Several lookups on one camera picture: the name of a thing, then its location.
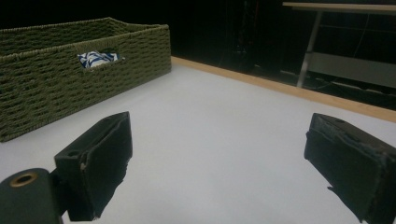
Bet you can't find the white metal frame desk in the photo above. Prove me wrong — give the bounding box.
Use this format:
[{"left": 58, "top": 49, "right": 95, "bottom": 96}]
[{"left": 281, "top": 1, "right": 396, "bottom": 90}]

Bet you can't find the white table mat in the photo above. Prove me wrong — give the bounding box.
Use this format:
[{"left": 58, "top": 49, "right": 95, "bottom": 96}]
[{"left": 0, "top": 63, "right": 396, "bottom": 224}]

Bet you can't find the blue white striped polo shirt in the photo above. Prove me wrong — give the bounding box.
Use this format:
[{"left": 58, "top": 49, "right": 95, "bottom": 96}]
[{"left": 78, "top": 50, "right": 121, "bottom": 69}]

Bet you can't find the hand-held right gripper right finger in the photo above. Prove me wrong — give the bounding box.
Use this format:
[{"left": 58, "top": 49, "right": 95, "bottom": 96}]
[{"left": 304, "top": 112, "right": 396, "bottom": 224}]

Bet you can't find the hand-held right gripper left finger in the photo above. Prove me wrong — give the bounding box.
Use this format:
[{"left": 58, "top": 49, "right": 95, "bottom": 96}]
[{"left": 54, "top": 111, "right": 134, "bottom": 222}]

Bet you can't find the green woven basket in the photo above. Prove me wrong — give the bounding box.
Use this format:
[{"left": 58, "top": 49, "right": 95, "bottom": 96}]
[{"left": 0, "top": 17, "right": 173, "bottom": 143}]

